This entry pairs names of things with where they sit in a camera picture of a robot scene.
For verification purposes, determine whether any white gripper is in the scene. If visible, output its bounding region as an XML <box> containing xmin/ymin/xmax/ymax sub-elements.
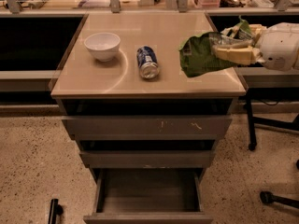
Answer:
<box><xmin>212</xmin><ymin>22</ymin><xmax>299</xmax><ymax>71</ymax></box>

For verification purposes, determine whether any green rice chip bag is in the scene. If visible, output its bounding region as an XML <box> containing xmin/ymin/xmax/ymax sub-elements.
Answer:
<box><xmin>179</xmin><ymin>18</ymin><xmax>253</xmax><ymax>77</ymax></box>

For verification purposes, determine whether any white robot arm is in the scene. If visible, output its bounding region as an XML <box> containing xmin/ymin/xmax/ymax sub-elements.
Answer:
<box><xmin>210</xmin><ymin>22</ymin><xmax>299</xmax><ymax>71</ymax></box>

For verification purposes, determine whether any grey drawer cabinet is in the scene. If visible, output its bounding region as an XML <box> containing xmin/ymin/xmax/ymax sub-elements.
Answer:
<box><xmin>47</xmin><ymin>10</ymin><xmax>249</xmax><ymax>224</ymax></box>

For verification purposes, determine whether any grey top drawer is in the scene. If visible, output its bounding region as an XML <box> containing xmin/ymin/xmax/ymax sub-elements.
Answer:
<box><xmin>63</xmin><ymin>116</ymin><xmax>232</xmax><ymax>140</ymax></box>

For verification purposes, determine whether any grey drawer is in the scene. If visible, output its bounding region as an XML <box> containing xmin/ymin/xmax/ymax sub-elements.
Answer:
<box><xmin>83</xmin><ymin>169</ymin><xmax>212</xmax><ymax>224</ymax></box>
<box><xmin>79</xmin><ymin>150</ymin><xmax>214</xmax><ymax>168</ymax></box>
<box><xmin>63</xmin><ymin>116</ymin><xmax>232</xmax><ymax>140</ymax></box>

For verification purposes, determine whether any grey middle drawer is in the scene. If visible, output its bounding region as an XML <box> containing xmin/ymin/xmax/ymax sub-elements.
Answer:
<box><xmin>79</xmin><ymin>150</ymin><xmax>214</xmax><ymax>168</ymax></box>

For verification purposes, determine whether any grey bottom drawer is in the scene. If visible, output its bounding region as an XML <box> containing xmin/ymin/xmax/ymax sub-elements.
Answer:
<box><xmin>83</xmin><ymin>169</ymin><xmax>212</xmax><ymax>224</ymax></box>

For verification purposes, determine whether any black table leg with caster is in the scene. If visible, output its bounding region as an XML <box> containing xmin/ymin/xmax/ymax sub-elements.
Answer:
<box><xmin>244</xmin><ymin>95</ymin><xmax>299</xmax><ymax>151</ymax></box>

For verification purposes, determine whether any blue soda can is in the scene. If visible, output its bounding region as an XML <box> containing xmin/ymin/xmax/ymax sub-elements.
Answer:
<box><xmin>136</xmin><ymin>46</ymin><xmax>160</xmax><ymax>79</ymax></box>

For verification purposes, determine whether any white ceramic bowl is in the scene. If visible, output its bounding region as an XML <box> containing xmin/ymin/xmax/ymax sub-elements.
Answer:
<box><xmin>84</xmin><ymin>33</ymin><xmax>121</xmax><ymax>62</ymax></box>

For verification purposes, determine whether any black chair base leg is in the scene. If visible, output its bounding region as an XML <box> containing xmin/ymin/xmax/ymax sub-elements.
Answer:
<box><xmin>260</xmin><ymin>191</ymin><xmax>299</xmax><ymax>209</ymax></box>

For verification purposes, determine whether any black object on floor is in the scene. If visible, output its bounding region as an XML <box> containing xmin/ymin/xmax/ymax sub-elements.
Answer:
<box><xmin>48</xmin><ymin>199</ymin><xmax>64</xmax><ymax>224</ymax></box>

